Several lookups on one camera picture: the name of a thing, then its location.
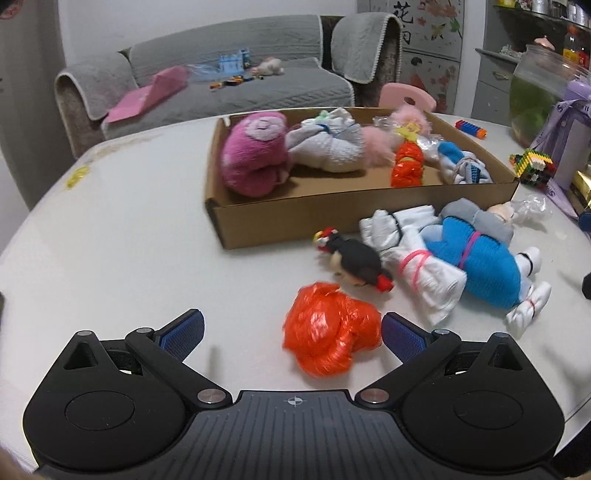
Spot grey shelf cabinet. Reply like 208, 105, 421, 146
471, 1, 590, 125

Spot blue toy on sofa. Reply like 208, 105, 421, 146
218, 48, 252, 77

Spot glass fish bowl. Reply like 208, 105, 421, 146
509, 44, 586, 147

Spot orange drink bottle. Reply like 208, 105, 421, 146
562, 26, 590, 69

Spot orange plastic bag bundle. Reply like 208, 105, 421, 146
283, 282, 382, 378

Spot pink cushion on sofa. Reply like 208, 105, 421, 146
105, 66, 189, 123

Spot white roll beige band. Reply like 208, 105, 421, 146
487, 202, 525, 226

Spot white cloth bundle blue band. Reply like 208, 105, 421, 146
286, 107, 366, 173

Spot brown cardboard box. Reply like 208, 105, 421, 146
204, 114, 518, 250

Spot magenta plush toy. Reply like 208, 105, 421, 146
221, 112, 293, 198

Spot multicolour block cube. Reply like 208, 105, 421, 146
510, 149, 557, 189

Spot flower poster board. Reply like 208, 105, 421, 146
356, 0, 465, 114

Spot small plush on sofa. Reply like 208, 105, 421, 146
250, 57, 284, 77

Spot black haired doll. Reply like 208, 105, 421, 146
312, 227, 394, 293

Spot pink fluffy pompom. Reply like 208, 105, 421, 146
390, 104, 432, 142
362, 126, 405, 168

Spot white roll black band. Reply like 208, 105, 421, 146
505, 247, 552, 339

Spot gold snack bag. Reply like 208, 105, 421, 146
571, 171, 591, 209

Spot white roll pink band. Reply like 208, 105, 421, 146
359, 205, 467, 327

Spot light blue cloth bundle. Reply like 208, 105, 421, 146
438, 142, 493, 185

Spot yellow item on table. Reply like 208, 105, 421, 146
65, 165, 90, 189

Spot blue orange block toy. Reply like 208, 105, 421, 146
455, 119, 488, 139

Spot pink child chair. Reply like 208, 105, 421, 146
378, 82, 437, 112

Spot grey sofa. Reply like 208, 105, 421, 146
54, 12, 403, 157

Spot clear plastic bag bundle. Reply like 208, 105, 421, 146
509, 194, 552, 225

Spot blue knit sock bundle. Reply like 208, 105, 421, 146
420, 217, 522, 310

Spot purple water bottle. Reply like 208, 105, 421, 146
530, 80, 590, 232

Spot grey sock bundle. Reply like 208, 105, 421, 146
440, 198, 514, 246

